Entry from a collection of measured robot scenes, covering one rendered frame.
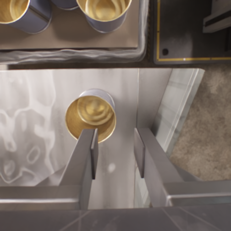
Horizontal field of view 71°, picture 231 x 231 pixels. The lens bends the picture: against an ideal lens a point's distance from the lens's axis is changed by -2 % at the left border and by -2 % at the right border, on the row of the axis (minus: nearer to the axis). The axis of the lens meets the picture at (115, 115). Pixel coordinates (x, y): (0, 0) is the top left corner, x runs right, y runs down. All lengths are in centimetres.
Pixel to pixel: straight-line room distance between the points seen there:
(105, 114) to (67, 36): 15
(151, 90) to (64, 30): 18
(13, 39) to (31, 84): 8
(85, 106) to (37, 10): 15
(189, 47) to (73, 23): 92
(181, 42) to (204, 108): 70
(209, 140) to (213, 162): 26
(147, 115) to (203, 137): 143
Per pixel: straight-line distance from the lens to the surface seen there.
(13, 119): 35
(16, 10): 34
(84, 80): 29
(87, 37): 31
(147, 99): 30
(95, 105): 29
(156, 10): 113
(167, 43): 111
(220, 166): 197
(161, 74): 30
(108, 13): 31
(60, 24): 32
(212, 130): 174
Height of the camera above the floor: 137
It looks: 74 degrees down
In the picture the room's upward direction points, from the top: 173 degrees clockwise
